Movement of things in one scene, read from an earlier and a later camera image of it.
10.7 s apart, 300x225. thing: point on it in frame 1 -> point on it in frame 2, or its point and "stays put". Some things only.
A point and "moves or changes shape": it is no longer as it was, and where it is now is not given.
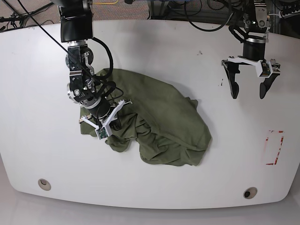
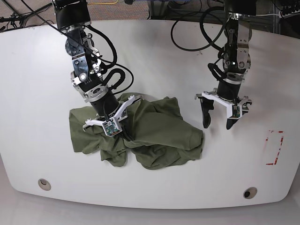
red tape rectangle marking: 281,145 stays put
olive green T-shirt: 151,117 moves or changes shape
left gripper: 254,53 -> 228,93
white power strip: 281,15 stays put
